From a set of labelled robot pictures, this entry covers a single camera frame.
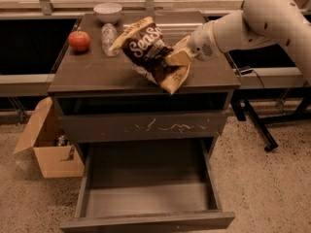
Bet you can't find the clear plastic water bottle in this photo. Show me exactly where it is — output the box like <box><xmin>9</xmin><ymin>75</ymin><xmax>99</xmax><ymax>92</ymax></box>
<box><xmin>101</xmin><ymin>23</ymin><xmax>119</xmax><ymax>57</ymax></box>

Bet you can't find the metal can in box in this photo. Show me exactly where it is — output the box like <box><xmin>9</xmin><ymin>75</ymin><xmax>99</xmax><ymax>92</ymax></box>
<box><xmin>55</xmin><ymin>135</ymin><xmax>68</xmax><ymax>147</ymax></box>

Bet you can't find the dark brown drawer cabinet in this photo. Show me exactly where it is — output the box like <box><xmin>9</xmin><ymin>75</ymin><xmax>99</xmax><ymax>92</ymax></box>
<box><xmin>47</xmin><ymin>11</ymin><xmax>241</xmax><ymax>233</ymax></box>

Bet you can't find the cardboard box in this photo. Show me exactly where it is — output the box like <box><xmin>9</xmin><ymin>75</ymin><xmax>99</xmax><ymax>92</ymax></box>
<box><xmin>14</xmin><ymin>97</ymin><xmax>85</xmax><ymax>178</ymax></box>

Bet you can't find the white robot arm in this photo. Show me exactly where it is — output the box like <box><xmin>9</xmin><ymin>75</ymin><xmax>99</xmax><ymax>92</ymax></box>
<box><xmin>165</xmin><ymin>0</ymin><xmax>311</xmax><ymax>83</ymax></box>

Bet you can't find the white ceramic bowl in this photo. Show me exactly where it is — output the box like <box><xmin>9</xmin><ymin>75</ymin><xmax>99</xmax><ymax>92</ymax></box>
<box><xmin>93</xmin><ymin>3</ymin><xmax>122</xmax><ymax>24</ymax></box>

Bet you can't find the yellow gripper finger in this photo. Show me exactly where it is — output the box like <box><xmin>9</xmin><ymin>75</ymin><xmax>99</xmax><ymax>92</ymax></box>
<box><xmin>164</xmin><ymin>48</ymin><xmax>194</xmax><ymax>66</ymax></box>
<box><xmin>173</xmin><ymin>35</ymin><xmax>190</xmax><ymax>50</ymax></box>

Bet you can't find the red apple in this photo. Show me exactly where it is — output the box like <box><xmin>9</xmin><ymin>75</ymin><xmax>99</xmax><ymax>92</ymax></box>
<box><xmin>68</xmin><ymin>30</ymin><xmax>90</xmax><ymax>52</ymax></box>

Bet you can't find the brown chip bag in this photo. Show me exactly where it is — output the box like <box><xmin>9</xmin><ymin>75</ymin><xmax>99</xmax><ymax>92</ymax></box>
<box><xmin>110</xmin><ymin>17</ymin><xmax>190</xmax><ymax>94</ymax></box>

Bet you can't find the open bottom drawer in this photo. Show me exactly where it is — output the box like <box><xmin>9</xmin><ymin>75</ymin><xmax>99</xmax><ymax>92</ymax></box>
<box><xmin>61</xmin><ymin>138</ymin><xmax>235</xmax><ymax>233</ymax></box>

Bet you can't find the black wheeled stand base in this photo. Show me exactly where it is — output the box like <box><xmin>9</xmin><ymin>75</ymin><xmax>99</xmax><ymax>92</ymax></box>
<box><xmin>230</xmin><ymin>97</ymin><xmax>311</xmax><ymax>152</ymax></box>

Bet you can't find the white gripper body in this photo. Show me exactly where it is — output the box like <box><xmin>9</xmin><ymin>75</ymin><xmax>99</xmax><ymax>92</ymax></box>
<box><xmin>188</xmin><ymin>20</ymin><xmax>222</xmax><ymax>61</ymax></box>

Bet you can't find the closed middle drawer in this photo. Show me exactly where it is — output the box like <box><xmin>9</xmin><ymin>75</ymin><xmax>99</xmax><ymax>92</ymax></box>
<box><xmin>59</xmin><ymin>112</ymin><xmax>227</xmax><ymax>143</ymax></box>

